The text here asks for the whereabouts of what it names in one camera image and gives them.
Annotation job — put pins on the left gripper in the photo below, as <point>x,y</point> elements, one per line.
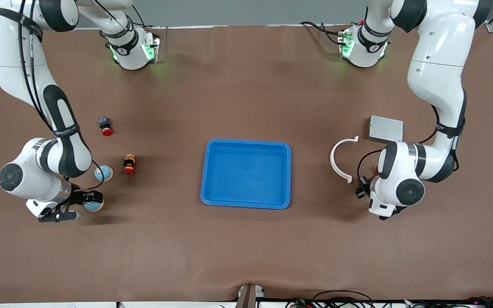
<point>363,187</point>

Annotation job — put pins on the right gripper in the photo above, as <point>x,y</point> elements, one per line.
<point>78,198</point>

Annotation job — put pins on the blue desk bell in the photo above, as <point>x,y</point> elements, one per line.
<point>104,173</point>
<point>93,207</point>

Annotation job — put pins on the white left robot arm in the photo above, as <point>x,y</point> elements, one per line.
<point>439,64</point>

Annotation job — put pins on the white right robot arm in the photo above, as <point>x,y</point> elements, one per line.
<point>11,47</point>

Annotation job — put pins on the blue plastic tray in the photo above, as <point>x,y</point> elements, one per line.
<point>246,175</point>

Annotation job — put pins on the white half-round pipe clamp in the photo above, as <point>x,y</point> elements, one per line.
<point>332,159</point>

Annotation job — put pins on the red yellow push button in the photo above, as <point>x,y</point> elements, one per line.
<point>129,164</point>

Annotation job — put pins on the silver metal power supply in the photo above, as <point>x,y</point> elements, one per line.
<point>385,128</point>

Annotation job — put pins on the red emergency stop button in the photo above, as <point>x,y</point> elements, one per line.
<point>106,128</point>

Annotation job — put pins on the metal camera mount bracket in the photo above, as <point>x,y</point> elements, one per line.
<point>248,297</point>

